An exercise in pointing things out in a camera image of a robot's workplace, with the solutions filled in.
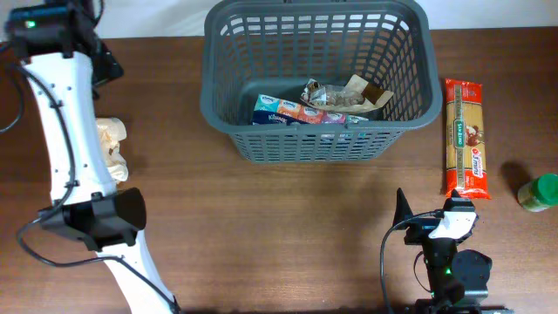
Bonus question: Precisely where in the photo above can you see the blue tissue multipack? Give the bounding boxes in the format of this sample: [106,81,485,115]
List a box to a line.
[251,94,369,125]

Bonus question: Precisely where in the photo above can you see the green lid spice jar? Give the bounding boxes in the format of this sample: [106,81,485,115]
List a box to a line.
[517,174,557,213]

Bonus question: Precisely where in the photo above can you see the red spaghetti packet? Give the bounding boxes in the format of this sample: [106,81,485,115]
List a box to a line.
[445,78,491,199]

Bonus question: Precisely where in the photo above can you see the brown clear snack bag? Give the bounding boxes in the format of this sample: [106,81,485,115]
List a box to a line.
[301,74,394,114]

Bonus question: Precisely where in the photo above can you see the beige food bag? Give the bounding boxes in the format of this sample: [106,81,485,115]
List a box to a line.
[96,118,129,184]

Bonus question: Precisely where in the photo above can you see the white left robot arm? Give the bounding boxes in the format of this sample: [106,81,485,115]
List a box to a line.
[4,1,180,313]

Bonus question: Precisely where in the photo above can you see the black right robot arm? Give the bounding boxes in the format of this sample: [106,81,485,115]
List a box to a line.
[380,189,512,314]

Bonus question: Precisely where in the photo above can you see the grey plastic slotted basket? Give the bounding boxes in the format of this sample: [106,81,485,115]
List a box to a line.
[201,0,443,163]

